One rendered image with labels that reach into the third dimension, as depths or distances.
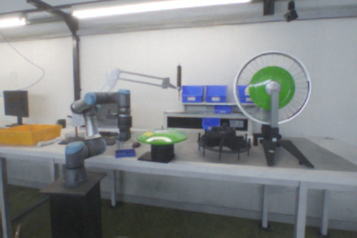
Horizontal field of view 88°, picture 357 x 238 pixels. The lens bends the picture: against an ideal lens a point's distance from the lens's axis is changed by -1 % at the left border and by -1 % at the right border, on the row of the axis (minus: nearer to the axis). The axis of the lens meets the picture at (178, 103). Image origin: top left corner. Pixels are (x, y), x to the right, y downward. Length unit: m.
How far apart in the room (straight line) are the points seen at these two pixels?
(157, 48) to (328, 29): 1.66
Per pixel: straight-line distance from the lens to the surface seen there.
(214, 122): 2.02
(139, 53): 2.24
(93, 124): 1.20
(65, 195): 1.14
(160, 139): 1.07
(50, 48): 2.96
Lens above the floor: 1.34
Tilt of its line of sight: 4 degrees down
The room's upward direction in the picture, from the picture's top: straight up
